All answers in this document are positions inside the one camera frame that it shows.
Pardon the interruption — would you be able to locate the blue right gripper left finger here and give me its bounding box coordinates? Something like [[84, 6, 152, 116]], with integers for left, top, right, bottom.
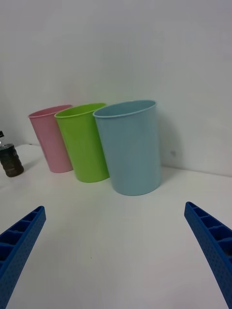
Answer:
[[0, 205, 46, 309]]

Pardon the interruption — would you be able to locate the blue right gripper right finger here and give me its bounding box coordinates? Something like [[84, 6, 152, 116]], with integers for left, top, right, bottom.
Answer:
[[184, 201, 232, 309]]

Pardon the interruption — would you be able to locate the black-capped dark drink bottle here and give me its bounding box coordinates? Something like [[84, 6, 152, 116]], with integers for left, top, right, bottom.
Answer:
[[0, 130, 25, 178]]

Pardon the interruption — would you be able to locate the pink plastic bin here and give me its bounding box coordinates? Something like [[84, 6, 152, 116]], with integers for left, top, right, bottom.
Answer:
[[28, 104, 74, 173]]

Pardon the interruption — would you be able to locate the green plastic bin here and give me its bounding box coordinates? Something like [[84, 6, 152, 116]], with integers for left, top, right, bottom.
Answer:
[[54, 102, 111, 183]]

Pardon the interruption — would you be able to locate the pale blue plastic bin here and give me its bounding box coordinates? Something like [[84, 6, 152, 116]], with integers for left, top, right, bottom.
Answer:
[[92, 99, 162, 196]]

